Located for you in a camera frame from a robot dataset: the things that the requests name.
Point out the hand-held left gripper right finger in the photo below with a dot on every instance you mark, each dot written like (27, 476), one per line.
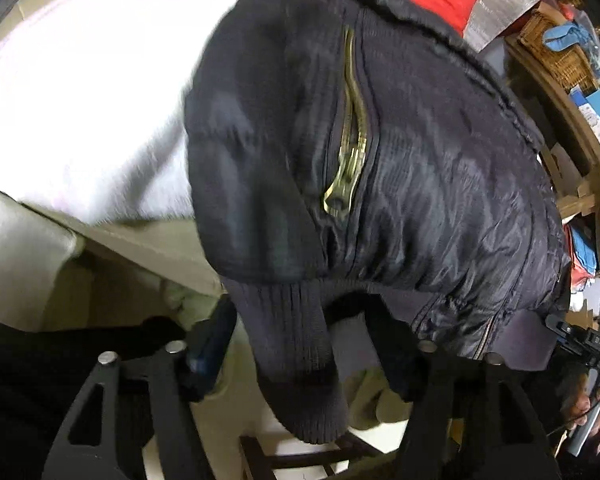
(425, 385)

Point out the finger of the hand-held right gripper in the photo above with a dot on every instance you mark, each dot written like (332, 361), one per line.
(565, 330)

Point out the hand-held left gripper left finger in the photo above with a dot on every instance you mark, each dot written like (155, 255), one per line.
(210, 355)

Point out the dark navy quilted jacket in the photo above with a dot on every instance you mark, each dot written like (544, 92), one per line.
(430, 185)

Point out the person's right hand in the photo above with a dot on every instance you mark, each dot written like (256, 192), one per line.
(580, 407)

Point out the dark wooden stool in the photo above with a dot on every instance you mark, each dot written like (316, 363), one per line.
(260, 455)

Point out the wooden table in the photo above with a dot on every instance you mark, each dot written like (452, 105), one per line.
(580, 130)

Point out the white patterned packet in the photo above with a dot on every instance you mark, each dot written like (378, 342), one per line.
(597, 130)

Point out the cream leather sofa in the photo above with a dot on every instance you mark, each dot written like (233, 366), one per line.
(30, 260)

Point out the light blue cardboard box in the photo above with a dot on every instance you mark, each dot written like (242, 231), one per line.
(587, 97)

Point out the wicker basket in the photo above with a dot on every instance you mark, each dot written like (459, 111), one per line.
(565, 67)

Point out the blue cloth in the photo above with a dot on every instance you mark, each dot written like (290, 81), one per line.
(565, 37)

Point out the white bed sheet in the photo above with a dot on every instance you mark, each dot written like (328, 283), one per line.
(80, 85)

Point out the silver foil insulation mat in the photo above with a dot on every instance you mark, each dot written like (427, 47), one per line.
(495, 10)

